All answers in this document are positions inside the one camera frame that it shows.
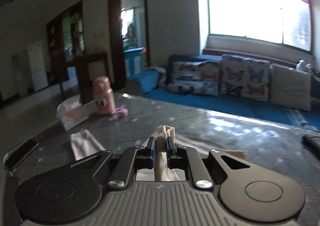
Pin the large window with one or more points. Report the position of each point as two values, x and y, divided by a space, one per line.
250 16

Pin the butterfly print cushion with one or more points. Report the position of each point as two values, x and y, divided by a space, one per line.
195 78
245 78

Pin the dark smartphone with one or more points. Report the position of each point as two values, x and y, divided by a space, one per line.
22 149

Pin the black remote control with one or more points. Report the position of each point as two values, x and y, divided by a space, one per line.
312 142

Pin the dark wooden door frame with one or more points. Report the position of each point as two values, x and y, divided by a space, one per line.
113 28

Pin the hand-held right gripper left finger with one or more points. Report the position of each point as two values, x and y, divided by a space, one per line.
151 149

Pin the blue sofa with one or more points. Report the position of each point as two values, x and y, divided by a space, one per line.
225 108

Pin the water dispenser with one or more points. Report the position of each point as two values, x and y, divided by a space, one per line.
18 76

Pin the blue cabinet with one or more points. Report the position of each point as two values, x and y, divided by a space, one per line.
135 61

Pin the white tissue box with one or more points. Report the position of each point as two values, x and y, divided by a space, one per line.
72 116

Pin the white plush toy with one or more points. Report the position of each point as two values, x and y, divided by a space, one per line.
302 65

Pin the white carton box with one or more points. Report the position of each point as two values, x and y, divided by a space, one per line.
72 78

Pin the grey blanket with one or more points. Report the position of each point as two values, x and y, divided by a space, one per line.
160 72

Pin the plain beige cushion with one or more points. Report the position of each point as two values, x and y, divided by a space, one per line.
290 86

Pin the grey quilted star tablecloth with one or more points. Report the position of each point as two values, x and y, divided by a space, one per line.
225 136

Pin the dark wooden display cabinet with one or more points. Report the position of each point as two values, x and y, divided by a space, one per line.
56 33

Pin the pink cartoon water bottle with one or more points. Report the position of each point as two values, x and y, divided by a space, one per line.
107 93

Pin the cream cloth garment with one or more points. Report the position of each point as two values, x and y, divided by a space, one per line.
165 132

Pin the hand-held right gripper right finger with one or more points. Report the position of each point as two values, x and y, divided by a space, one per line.
170 149

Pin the white refrigerator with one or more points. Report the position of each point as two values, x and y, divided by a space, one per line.
37 66

